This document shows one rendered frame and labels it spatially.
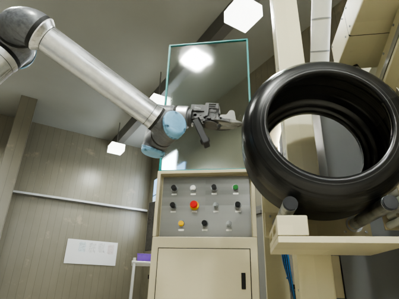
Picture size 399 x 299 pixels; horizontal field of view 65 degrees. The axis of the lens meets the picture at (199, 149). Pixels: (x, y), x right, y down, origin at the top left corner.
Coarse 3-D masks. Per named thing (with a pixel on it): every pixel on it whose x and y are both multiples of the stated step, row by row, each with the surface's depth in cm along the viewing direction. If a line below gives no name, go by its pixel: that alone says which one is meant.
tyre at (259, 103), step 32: (320, 64) 111; (256, 96) 111; (288, 96) 133; (320, 96) 133; (352, 96) 125; (384, 96) 102; (256, 128) 105; (352, 128) 128; (384, 128) 118; (256, 160) 103; (384, 160) 94; (288, 192) 98; (320, 192) 94; (352, 192) 92; (384, 192) 94
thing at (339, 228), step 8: (264, 216) 128; (272, 216) 127; (352, 216) 122; (272, 224) 126; (312, 224) 124; (320, 224) 123; (328, 224) 123; (336, 224) 122; (344, 224) 122; (368, 224) 121; (312, 232) 122; (320, 232) 122; (328, 232) 122; (336, 232) 121; (344, 232) 120; (352, 232) 120; (360, 232) 120; (368, 232) 120
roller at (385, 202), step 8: (384, 200) 91; (392, 200) 90; (368, 208) 102; (376, 208) 95; (384, 208) 91; (392, 208) 89; (360, 216) 108; (368, 216) 102; (376, 216) 98; (352, 224) 117; (360, 224) 112
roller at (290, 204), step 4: (288, 196) 95; (292, 196) 95; (284, 200) 95; (288, 200) 94; (292, 200) 94; (296, 200) 94; (284, 204) 94; (288, 204) 94; (292, 204) 94; (296, 204) 94; (280, 208) 101; (284, 208) 95; (288, 208) 93; (292, 208) 93; (296, 208) 94; (280, 212) 103; (284, 212) 98; (288, 212) 96; (292, 212) 96
